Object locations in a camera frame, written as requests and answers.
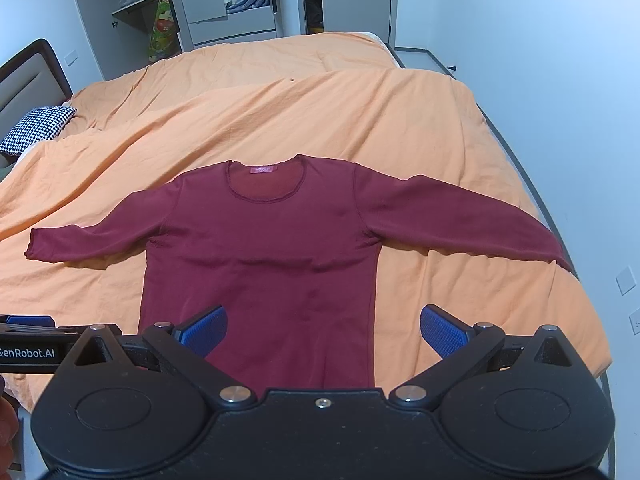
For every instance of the white wall socket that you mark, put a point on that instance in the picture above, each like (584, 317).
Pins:
(626, 281)

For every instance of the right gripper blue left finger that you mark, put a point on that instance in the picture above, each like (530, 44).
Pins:
(181, 351)

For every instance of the colourful bag in wardrobe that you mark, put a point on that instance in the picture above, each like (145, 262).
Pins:
(163, 37)

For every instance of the dark brown padded headboard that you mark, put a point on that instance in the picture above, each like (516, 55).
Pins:
(32, 78)

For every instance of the maroon long sleeve shirt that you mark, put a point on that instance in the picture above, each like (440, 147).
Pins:
(290, 251)

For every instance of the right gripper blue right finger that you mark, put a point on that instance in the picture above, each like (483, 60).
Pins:
(465, 351)

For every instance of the orange bed duvet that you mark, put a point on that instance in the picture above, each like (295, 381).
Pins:
(336, 96)

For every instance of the person's left hand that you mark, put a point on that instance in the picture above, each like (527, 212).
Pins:
(8, 429)

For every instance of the blue white checkered pillow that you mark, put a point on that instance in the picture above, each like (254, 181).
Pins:
(42, 123)

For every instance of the grey open wardrobe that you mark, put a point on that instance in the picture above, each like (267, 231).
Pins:
(118, 31)

